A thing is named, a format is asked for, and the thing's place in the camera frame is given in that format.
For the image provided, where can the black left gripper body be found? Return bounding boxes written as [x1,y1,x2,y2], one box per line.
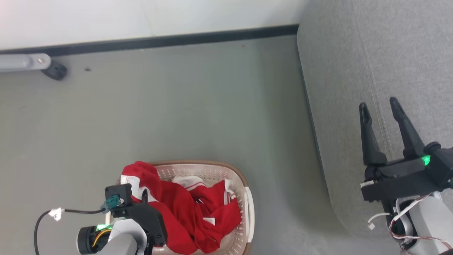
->
[77,203,168,255]

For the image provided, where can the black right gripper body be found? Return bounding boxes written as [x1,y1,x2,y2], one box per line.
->
[364,141,453,189]

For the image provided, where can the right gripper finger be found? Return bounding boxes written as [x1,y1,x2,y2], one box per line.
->
[359,102,388,166]
[389,97,426,159]

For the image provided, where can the red white sports clothing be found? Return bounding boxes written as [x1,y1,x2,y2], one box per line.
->
[120,161,243,255]

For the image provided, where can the beige perforated laundry basket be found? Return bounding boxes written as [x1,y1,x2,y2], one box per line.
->
[105,159,255,255]

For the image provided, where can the grey fabric sofa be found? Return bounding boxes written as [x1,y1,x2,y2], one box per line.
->
[297,0,453,248]

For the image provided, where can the black caster wheel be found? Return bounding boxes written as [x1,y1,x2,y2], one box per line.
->
[41,60,68,81]

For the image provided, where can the black baseboard strip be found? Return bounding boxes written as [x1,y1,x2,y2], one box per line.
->
[0,24,299,56]

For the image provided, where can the thin white cable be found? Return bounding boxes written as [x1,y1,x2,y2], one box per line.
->
[367,212,392,231]

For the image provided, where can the black cable with teal plug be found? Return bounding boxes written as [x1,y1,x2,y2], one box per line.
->
[34,195,122,255]

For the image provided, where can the red white twisted wires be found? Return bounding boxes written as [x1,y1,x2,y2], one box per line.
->
[388,193,453,255]

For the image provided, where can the white cable tag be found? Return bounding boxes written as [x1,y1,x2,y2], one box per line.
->
[48,208,65,222]

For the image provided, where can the grey metal frame leg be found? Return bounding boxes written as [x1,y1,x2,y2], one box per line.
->
[0,53,52,73]

